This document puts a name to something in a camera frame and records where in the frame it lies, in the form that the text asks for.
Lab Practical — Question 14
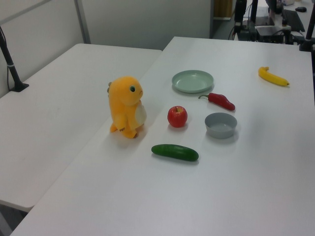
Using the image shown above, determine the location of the red apple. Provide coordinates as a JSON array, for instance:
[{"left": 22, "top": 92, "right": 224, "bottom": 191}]
[{"left": 167, "top": 106, "right": 188, "bottom": 128}]

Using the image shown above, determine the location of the grey plastic bowl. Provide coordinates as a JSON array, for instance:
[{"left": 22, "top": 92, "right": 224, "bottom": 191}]
[{"left": 204, "top": 112, "right": 238, "bottom": 140}]

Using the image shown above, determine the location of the orange plush dinosaur toy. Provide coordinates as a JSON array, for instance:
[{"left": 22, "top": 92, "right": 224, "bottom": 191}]
[{"left": 107, "top": 76, "right": 148, "bottom": 140}]

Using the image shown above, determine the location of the green cucumber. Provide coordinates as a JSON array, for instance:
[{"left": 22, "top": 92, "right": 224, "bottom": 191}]
[{"left": 151, "top": 144, "right": 199, "bottom": 162}]

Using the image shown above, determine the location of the pale green plastic plate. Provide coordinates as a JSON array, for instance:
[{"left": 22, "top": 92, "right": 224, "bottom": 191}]
[{"left": 171, "top": 70, "right": 215, "bottom": 94}]

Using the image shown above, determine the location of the red chili pepper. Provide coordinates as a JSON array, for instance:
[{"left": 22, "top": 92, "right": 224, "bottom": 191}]
[{"left": 198, "top": 92, "right": 236, "bottom": 111}]

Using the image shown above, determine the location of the yellow banana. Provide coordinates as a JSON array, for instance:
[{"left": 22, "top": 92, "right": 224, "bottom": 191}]
[{"left": 258, "top": 66, "right": 290, "bottom": 87}]

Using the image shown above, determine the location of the black tripod pole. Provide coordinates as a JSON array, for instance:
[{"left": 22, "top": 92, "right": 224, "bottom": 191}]
[
  {"left": 233, "top": 0, "right": 248, "bottom": 28},
  {"left": 248, "top": 0, "right": 259, "bottom": 25}
]

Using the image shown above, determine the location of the black electronics box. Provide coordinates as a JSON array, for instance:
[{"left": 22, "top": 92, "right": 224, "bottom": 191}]
[{"left": 255, "top": 24, "right": 284, "bottom": 43}]

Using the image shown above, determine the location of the black clamped stand pole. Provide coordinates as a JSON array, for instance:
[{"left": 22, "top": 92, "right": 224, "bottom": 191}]
[{"left": 299, "top": 0, "right": 315, "bottom": 52}]

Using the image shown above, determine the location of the grey partition post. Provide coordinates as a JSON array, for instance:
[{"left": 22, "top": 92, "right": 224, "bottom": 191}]
[{"left": 73, "top": 0, "right": 92, "bottom": 45}]

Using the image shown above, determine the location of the black camera stand pole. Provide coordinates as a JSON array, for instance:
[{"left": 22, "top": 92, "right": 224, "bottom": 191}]
[{"left": 0, "top": 26, "right": 30, "bottom": 92}]

